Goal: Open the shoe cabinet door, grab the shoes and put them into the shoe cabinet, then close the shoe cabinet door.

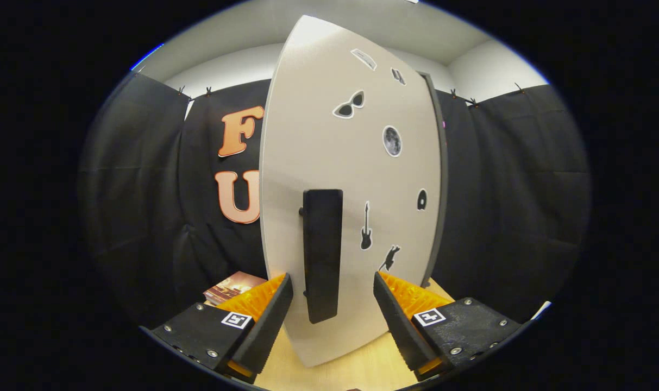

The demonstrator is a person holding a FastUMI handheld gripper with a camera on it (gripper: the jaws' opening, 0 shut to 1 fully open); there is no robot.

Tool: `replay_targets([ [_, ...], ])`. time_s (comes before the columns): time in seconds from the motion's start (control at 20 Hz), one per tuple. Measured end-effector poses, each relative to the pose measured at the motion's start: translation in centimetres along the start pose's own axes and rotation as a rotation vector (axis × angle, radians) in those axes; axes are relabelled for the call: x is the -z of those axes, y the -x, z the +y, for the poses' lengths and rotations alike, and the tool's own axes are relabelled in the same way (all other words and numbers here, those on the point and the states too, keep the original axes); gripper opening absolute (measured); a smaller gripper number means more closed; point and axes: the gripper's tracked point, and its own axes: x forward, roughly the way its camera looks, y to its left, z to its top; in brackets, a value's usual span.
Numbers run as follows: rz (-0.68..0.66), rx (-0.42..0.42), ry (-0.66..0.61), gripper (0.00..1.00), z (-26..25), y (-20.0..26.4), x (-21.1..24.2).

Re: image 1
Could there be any black door handle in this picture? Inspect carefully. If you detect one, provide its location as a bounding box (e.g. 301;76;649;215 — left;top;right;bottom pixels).
299;188;344;325

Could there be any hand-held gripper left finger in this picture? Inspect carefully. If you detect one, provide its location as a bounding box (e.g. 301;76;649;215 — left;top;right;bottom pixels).
139;273;295;384

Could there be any beige shoe cabinet door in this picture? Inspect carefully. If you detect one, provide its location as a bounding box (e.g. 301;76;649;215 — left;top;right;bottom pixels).
259;15;444;368

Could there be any black backdrop cloth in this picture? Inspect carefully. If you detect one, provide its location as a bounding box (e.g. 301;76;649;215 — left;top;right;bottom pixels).
77;71;591;332

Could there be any row of black cloth clips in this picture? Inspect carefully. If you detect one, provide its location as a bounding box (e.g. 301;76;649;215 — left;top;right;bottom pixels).
177;81;525;106

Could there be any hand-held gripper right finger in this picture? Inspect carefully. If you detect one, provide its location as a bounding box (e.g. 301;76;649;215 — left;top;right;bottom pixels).
373;271;525;382

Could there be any brown cover book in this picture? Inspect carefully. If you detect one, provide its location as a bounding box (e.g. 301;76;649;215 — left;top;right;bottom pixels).
203;271;268;307

